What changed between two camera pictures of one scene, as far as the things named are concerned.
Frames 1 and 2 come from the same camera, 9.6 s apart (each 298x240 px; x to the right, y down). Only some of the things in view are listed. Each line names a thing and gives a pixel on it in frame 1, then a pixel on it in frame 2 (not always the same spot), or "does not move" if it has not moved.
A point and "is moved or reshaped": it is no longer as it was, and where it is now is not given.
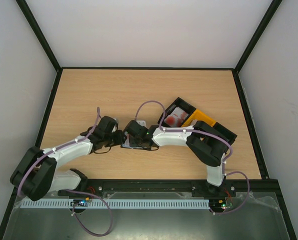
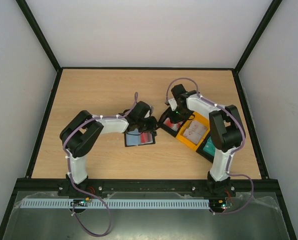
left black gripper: (119, 139) → (153, 125)
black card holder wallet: (126, 144) is moved or reshaped
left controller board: (80, 202) does not move
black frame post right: (273, 7) does not move
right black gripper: (134, 141) → (173, 118)
